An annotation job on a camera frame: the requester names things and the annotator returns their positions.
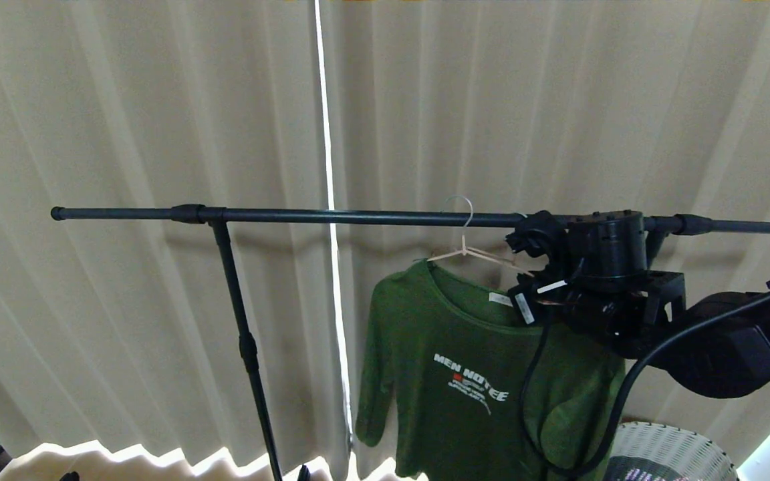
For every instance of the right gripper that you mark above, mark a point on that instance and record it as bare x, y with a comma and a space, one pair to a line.
559, 310

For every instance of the pink clothes hanger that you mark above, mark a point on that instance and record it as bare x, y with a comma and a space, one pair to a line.
465, 244

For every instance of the green long-sleeved shirt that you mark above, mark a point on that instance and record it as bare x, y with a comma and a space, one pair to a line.
438, 321

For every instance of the white laundry basket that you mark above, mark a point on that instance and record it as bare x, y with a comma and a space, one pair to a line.
666, 447

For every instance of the black clothes rack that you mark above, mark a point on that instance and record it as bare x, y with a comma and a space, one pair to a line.
358, 216

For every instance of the beige curtain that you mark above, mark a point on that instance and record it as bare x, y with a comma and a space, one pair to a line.
124, 100

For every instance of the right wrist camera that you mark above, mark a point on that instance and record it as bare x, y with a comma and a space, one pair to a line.
535, 234

